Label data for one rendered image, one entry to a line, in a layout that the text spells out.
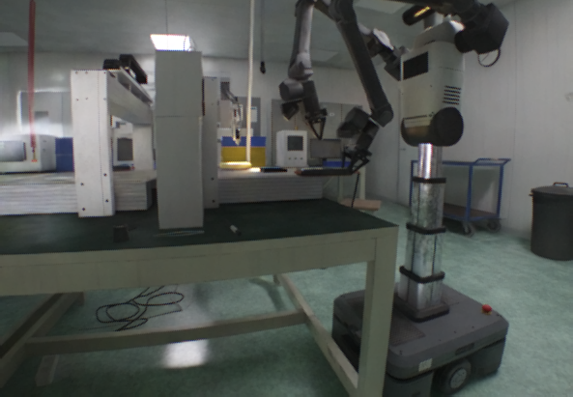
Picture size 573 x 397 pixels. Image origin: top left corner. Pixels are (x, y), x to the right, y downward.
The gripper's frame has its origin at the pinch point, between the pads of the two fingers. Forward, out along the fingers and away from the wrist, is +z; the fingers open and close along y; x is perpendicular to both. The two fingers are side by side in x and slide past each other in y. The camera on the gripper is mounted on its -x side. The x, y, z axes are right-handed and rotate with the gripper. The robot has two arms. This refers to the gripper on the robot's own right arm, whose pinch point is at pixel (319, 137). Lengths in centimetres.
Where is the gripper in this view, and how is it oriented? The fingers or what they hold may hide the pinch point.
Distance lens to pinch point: 96.9
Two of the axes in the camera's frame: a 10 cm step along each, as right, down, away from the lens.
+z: 2.5, 9.6, 1.5
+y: 1.9, 1.0, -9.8
